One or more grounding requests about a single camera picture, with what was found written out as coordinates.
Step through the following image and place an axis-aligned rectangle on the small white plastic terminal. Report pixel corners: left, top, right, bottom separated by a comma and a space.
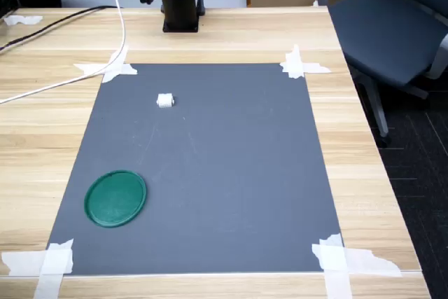
155, 92, 175, 109

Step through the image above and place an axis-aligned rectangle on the round green lid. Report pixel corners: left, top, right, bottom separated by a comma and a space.
83, 169, 148, 229

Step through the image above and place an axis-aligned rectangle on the white tape piece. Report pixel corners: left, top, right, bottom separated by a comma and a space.
73, 45, 139, 84
1, 238, 75, 299
311, 232, 403, 299
279, 43, 332, 80

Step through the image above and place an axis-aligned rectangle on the small white tape scrap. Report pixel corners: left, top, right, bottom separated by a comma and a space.
3, 14, 43, 27

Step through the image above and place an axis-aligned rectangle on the dark grey mat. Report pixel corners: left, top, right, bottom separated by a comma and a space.
45, 62, 346, 277

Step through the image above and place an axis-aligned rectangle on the blue-grey office chair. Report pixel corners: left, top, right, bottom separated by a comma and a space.
313, 0, 448, 148

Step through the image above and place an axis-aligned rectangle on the white camera cable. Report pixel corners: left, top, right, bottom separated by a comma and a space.
0, 0, 127, 106

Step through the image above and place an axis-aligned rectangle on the black table cable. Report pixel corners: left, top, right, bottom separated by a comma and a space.
0, 5, 117, 52

